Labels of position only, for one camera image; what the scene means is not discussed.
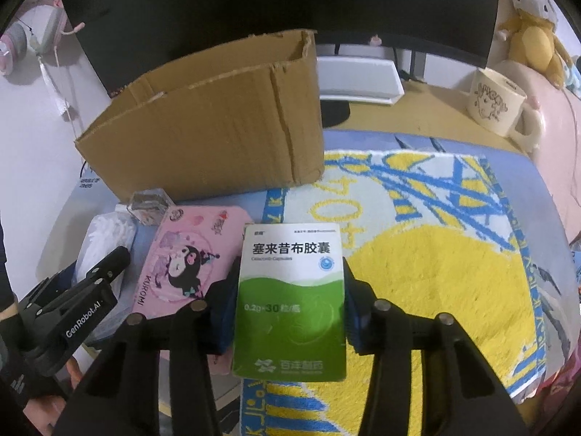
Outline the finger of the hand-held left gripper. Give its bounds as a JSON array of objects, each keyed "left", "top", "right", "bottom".
[
  {"left": 85, "top": 245, "right": 132, "bottom": 285},
  {"left": 18, "top": 266, "right": 79, "bottom": 315}
]

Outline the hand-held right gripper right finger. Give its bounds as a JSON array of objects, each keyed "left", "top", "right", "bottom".
[{"left": 342, "top": 257, "right": 516, "bottom": 436}]

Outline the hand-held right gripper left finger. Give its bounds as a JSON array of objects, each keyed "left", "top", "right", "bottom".
[{"left": 50, "top": 254, "right": 243, "bottom": 436}]

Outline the green and white medicine box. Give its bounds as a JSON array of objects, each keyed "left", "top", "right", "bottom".
[{"left": 231, "top": 222, "right": 348, "bottom": 380}]

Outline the brown cardboard box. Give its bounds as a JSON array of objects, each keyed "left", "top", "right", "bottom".
[{"left": 74, "top": 28, "right": 324, "bottom": 203}]

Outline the person's left hand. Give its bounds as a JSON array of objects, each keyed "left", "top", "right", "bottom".
[{"left": 25, "top": 356, "right": 87, "bottom": 436}]

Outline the white tissue pack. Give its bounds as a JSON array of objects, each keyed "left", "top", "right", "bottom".
[{"left": 75, "top": 211, "right": 137, "bottom": 328}]

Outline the small clear plastic box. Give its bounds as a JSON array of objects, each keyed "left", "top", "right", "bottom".
[{"left": 129, "top": 188, "right": 175, "bottom": 226}]

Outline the pink cartoon case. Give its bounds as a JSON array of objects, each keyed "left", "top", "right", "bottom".
[{"left": 131, "top": 204, "right": 252, "bottom": 375}]

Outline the yellow and blue towel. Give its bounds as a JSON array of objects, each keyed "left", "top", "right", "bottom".
[{"left": 240, "top": 148, "right": 568, "bottom": 436}]

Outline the grey printed mouse pad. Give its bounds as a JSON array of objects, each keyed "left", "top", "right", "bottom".
[{"left": 68, "top": 127, "right": 581, "bottom": 400}]

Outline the white hanging tassel charm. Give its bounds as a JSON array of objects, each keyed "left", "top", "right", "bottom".
[{"left": 27, "top": 27, "right": 74, "bottom": 115}]

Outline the white speaker bar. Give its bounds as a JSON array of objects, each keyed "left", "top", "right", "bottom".
[{"left": 316, "top": 56, "right": 405, "bottom": 104}]

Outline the pink and grey headset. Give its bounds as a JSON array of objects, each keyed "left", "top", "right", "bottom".
[{"left": 0, "top": 2, "right": 87, "bottom": 78}]

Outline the cream printed mug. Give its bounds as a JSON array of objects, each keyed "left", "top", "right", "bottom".
[{"left": 467, "top": 68, "right": 544, "bottom": 155}]

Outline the pink cushion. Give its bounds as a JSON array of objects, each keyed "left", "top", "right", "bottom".
[{"left": 499, "top": 59, "right": 581, "bottom": 247}]

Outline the black computer monitor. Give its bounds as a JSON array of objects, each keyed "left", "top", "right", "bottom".
[{"left": 53, "top": 0, "right": 501, "bottom": 99}]

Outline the yellow plush toy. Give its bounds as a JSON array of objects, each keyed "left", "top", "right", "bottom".
[{"left": 495, "top": 0, "right": 575, "bottom": 90}]

